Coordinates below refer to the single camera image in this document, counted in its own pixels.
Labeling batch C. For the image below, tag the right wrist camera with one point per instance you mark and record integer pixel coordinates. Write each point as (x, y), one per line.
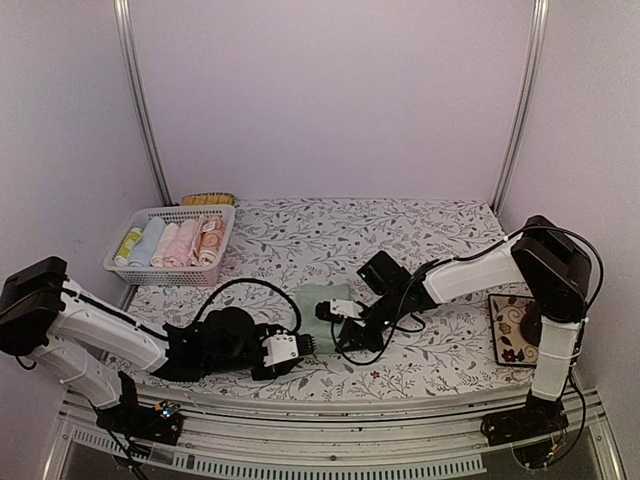
(384, 276)

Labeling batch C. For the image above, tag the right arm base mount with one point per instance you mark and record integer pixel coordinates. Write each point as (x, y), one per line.
(536, 418)

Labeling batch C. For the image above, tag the metal frame post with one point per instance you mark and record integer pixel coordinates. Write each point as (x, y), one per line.
(125, 31)
(533, 57)

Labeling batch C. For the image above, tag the orange patterned towel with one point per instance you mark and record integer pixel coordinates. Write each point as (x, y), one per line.
(208, 241)

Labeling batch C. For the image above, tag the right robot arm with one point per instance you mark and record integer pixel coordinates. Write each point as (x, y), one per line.
(561, 271)

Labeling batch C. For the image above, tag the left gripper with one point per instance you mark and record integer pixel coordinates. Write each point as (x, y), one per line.
(272, 330)

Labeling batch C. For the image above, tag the dark cylinder roll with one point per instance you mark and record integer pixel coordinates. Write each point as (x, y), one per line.
(531, 325)

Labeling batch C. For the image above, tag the green towel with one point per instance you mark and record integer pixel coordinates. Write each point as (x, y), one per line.
(309, 299)

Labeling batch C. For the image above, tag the metal front rail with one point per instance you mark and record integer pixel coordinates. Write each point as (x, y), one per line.
(230, 437)

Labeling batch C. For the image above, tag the blue rolled towel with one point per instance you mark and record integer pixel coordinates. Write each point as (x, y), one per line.
(146, 246)

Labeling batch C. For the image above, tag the floral ceramic tray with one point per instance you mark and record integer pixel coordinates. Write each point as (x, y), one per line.
(511, 349)

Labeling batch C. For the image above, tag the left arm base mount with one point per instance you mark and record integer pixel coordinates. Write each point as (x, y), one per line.
(161, 423)

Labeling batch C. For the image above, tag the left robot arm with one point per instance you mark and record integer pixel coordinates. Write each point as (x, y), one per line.
(51, 319)

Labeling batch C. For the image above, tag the cream rolled towel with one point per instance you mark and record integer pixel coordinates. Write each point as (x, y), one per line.
(169, 233)

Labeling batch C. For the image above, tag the right metal frame post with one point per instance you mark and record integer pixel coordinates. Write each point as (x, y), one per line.
(533, 57)

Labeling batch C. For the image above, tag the left metal frame post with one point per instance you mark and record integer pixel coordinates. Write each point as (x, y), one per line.
(125, 31)

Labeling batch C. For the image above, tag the floral tablecloth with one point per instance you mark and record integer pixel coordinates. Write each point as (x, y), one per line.
(278, 245)

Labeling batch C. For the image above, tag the woven straw brush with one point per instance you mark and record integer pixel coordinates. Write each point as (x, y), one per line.
(215, 198)

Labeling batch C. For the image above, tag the white plastic basket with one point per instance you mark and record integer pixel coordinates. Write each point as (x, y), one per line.
(171, 276)

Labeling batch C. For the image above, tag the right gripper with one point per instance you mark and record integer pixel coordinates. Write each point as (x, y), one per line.
(352, 333)

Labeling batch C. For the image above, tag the pink rolled towel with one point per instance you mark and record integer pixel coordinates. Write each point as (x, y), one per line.
(182, 250)

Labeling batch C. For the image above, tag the yellow rolled towel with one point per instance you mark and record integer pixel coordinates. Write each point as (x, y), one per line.
(127, 253)

